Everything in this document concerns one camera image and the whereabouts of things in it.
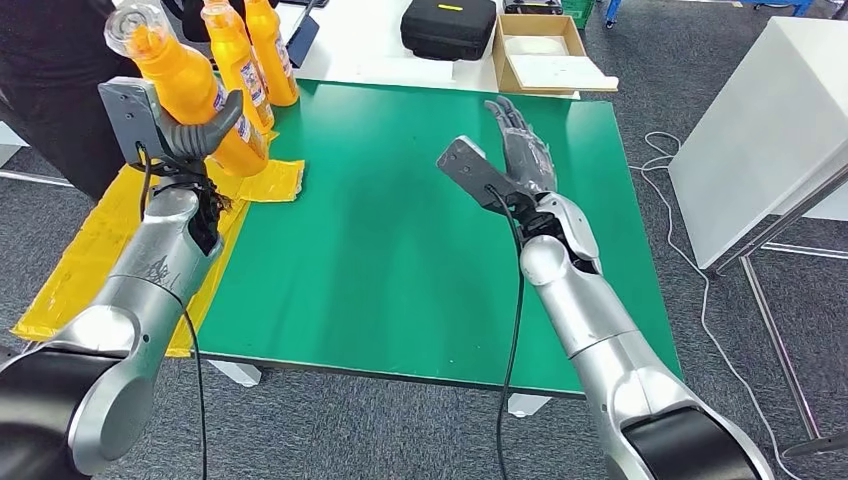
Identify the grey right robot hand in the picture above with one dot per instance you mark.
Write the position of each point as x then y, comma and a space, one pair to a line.
530, 162

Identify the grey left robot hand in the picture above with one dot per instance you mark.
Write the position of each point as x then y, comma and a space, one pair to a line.
192, 139

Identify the orange labelled plastic bottle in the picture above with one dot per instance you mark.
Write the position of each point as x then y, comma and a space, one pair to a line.
232, 60
272, 66
179, 79

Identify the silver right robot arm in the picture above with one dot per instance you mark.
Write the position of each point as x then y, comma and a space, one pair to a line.
596, 318

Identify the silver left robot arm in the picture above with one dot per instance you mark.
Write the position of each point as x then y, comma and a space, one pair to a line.
152, 265

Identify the yellow plastic sheet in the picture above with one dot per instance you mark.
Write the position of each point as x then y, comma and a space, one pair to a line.
272, 182

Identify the white foam insert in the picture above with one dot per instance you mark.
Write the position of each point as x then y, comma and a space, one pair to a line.
563, 70

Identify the black office chair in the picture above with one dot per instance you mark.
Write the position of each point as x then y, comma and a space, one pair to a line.
189, 23

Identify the brown cardboard box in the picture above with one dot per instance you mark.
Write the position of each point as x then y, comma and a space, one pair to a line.
536, 25

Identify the dark tablet screen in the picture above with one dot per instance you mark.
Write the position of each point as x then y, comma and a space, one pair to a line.
303, 44

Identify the black carrying case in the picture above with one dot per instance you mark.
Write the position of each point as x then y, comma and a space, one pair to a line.
447, 30

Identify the green plastic crate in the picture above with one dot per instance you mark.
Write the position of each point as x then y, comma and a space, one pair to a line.
576, 12

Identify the white floor bar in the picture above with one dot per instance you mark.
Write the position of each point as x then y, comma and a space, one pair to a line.
33, 177

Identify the person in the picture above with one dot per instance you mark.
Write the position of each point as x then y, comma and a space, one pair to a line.
53, 53

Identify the black keyboard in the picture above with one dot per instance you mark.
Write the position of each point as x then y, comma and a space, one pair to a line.
308, 3

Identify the white table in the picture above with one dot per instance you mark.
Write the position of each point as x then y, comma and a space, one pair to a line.
358, 40

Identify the white cabinet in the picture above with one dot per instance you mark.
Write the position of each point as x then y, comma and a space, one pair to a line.
762, 132

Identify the white table foot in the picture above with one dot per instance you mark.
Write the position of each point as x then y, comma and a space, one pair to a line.
526, 405
238, 374

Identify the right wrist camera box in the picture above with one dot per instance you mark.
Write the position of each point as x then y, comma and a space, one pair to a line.
467, 166

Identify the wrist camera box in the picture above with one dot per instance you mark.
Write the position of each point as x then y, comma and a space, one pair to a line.
467, 166
129, 116

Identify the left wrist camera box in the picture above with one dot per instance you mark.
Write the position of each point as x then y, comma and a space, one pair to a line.
129, 116

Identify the blue metal rack frame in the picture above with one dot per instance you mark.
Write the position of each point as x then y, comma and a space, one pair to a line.
613, 10

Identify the grey metal stand frame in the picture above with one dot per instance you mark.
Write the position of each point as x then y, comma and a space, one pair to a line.
782, 222

